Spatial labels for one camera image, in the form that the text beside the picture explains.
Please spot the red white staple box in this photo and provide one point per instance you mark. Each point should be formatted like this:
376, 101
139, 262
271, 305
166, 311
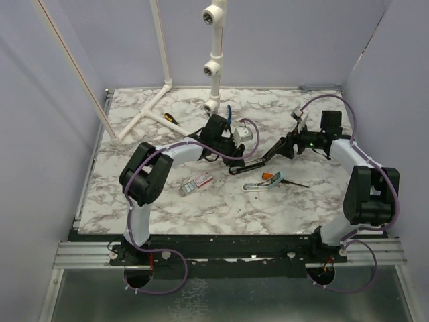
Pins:
195, 184

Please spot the yellow black screwdriver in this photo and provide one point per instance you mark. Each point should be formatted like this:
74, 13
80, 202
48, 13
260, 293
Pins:
170, 118

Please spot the black stapler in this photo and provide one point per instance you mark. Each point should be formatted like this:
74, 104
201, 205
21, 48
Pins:
258, 163

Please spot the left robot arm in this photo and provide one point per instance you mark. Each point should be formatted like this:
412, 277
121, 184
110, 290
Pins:
144, 176

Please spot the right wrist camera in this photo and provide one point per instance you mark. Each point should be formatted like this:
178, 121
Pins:
301, 118

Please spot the blue handled pliers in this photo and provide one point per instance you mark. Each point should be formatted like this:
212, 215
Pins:
229, 114

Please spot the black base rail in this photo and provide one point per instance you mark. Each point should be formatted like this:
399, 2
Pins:
222, 256

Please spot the white pvc pipe frame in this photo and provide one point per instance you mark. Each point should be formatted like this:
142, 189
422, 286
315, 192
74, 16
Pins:
116, 44

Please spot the aluminium frame rail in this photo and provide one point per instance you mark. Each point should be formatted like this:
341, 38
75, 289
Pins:
77, 252

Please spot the orange handled screwdriver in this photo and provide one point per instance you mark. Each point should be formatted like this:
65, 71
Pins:
267, 176

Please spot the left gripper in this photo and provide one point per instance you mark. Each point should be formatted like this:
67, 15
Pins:
234, 151

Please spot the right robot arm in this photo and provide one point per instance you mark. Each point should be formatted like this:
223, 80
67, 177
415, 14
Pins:
371, 199

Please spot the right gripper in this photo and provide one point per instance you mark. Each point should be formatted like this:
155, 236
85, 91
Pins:
293, 138

